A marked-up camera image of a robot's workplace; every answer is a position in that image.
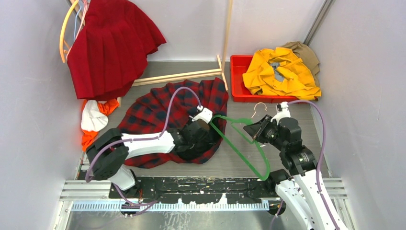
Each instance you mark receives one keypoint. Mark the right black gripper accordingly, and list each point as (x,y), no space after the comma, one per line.
(256,130)

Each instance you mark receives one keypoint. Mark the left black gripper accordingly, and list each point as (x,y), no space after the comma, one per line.
(188,123)

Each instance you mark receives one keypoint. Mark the green hanger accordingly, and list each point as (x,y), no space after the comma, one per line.
(239,155)

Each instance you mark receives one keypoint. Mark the dark plaid garment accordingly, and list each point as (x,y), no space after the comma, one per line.
(148,114)

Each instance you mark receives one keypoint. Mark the red skirt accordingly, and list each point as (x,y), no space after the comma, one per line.
(111,50)

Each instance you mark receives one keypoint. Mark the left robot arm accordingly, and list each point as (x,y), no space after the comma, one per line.
(108,153)

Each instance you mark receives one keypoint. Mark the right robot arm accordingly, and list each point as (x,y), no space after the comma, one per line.
(299,184)

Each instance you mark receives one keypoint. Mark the orange hanger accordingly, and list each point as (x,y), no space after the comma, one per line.
(62,43)

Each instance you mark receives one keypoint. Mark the light blue hanger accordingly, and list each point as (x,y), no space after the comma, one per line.
(77,19)

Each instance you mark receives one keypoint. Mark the red plastic bin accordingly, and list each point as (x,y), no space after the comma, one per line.
(239,65)

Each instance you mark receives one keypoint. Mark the yellow garment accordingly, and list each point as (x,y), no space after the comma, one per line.
(280,72)

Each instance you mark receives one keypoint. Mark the wooden clothes rack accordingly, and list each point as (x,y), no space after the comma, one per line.
(221,59)

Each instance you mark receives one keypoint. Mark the tan garment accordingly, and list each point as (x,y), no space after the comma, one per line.
(307,55)

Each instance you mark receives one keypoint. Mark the orange and white garment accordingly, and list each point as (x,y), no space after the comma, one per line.
(94,118)

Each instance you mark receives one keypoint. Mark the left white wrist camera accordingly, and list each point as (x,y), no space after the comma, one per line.
(204,114)

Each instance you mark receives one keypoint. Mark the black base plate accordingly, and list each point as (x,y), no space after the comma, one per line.
(201,190)

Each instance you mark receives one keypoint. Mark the pink wire hanger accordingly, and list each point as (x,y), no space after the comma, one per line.
(82,23)

